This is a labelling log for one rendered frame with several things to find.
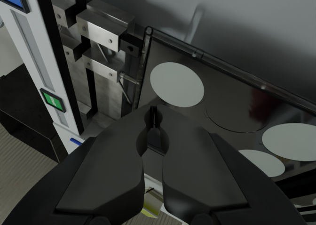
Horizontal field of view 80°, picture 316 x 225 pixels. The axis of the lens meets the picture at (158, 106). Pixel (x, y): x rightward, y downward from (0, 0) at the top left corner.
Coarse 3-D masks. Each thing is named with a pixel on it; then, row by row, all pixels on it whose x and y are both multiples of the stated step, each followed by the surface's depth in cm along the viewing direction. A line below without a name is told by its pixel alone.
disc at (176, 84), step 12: (156, 72) 33; (168, 72) 32; (180, 72) 31; (192, 72) 30; (156, 84) 35; (168, 84) 34; (180, 84) 33; (192, 84) 32; (168, 96) 36; (180, 96) 35; (192, 96) 34
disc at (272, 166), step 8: (240, 152) 39; (248, 152) 38; (256, 152) 37; (256, 160) 39; (264, 160) 38; (272, 160) 37; (264, 168) 40; (272, 168) 39; (280, 168) 38; (272, 176) 41
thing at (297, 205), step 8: (296, 176) 42; (304, 176) 40; (280, 184) 46; (312, 192) 36; (296, 200) 38; (304, 200) 36; (312, 200) 35; (296, 208) 37; (304, 208) 36; (312, 208) 35
